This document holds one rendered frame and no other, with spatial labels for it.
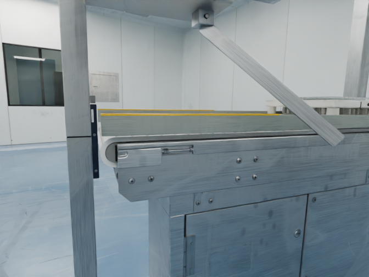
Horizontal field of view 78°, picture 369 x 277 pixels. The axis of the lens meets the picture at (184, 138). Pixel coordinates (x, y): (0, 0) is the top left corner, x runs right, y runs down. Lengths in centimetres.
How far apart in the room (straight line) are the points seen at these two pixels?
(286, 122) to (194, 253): 34
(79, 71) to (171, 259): 49
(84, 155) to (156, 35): 588
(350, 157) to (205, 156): 40
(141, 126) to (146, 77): 576
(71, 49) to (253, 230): 62
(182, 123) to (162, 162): 7
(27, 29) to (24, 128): 192
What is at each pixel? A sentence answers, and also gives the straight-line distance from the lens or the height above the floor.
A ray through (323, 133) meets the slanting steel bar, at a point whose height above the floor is 91.
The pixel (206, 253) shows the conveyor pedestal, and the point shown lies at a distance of 58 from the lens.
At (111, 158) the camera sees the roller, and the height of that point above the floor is 86.
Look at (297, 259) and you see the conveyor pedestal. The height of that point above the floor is 54.
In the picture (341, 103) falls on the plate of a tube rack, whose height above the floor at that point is 96.
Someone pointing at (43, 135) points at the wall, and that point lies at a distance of 561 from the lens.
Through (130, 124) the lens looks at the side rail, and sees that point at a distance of 37.
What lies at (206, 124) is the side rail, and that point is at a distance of 41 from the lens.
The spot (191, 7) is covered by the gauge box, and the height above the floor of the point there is 111.
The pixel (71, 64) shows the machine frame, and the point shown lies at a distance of 66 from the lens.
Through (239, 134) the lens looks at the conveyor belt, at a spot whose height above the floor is 89.
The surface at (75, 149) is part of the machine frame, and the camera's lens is 66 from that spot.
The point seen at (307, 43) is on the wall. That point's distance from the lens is 423.
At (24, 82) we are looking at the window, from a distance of 559.
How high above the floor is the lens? 95
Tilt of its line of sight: 9 degrees down
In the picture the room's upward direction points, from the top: 1 degrees clockwise
